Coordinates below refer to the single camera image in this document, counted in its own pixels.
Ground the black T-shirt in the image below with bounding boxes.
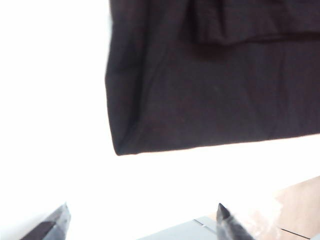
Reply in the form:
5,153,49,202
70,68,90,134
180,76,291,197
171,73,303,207
104,0,320,157

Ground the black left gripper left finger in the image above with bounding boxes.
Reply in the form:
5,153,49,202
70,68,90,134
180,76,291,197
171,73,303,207
21,201,72,240

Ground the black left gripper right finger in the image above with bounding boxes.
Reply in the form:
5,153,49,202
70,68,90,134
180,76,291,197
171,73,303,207
215,202,256,240

